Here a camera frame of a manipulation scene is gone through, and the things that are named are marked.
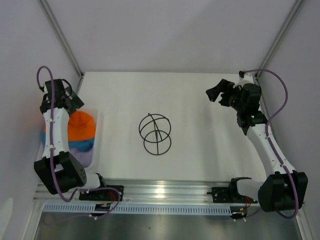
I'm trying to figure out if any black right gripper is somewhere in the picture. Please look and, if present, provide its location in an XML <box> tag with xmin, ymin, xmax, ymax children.
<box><xmin>205</xmin><ymin>79</ymin><xmax>245</xmax><ymax>113</ymax></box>

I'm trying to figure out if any orange bucket hat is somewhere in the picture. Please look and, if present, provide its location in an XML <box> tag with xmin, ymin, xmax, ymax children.
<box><xmin>43</xmin><ymin>108</ymin><xmax>96</xmax><ymax>141</ymax></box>

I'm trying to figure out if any blue bucket hat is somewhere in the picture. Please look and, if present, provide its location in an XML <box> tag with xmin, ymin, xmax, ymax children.
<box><xmin>41</xmin><ymin>131</ymin><xmax>95</xmax><ymax>155</ymax></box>

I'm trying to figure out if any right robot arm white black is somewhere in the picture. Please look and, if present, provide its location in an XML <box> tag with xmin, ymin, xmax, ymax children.
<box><xmin>205</xmin><ymin>79</ymin><xmax>308</xmax><ymax>219</ymax></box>

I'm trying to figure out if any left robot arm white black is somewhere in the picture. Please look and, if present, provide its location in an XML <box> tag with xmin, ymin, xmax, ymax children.
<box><xmin>33</xmin><ymin>78</ymin><xmax>108</xmax><ymax>201</ymax></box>

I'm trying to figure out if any lavender bucket hat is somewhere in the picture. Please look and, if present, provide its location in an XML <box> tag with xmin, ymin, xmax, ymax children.
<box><xmin>69</xmin><ymin>147</ymin><xmax>94</xmax><ymax>168</ymax></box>

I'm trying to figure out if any white plastic basket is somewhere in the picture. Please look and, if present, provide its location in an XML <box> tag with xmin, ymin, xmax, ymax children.
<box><xmin>41</xmin><ymin>108</ymin><xmax>99</xmax><ymax>169</ymax></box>

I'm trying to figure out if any right aluminium frame post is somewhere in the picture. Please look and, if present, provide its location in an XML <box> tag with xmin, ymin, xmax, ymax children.
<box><xmin>258</xmin><ymin>0</ymin><xmax>307</xmax><ymax>69</ymax></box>

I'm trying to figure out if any aluminium frame post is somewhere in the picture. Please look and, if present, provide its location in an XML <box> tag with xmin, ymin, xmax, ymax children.
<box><xmin>37</xmin><ymin>0</ymin><xmax>84</xmax><ymax>79</ymax></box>
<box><xmin>258</xmin><ymin>0</ymin><xmax>307</xmax><ymax>69</ymax></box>

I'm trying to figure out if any left aluminium frame post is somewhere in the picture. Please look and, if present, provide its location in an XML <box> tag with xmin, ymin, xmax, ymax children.
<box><xmin>37</xmin><ymin>0</ymin><xmax>84</xmax><ymax>79</ymax></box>

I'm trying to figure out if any black wire hat stand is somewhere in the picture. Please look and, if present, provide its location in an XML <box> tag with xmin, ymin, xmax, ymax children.
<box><xmin>138</xmin><ymin>113</ymin><xmax>172</xmax><ymax>156</ymax></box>

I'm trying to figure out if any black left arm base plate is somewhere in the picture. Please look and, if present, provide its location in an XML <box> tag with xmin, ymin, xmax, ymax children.
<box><xmin>79</xmin><ymin>185</ymin><xmax>125</xmax><ymax>202</ymax></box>

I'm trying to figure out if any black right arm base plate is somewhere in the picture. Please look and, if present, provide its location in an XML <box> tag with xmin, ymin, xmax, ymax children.
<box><xmin>206</xmin><ymin>187</ymin><xmax>258</xmax><ymax>204</ymax></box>

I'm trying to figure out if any aluminium mounting rail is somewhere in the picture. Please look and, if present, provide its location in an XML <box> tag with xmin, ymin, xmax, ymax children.
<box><xmin>33</xmin><ymin>174</ymin><xmax>239</xmax><ymax>207</ymax></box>

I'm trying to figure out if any slotted grey cable duct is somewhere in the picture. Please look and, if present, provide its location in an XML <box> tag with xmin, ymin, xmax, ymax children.
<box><xmin>43</xmin><ymin>203</ymin><xmax>232</xmax><ymax>216</ymax></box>

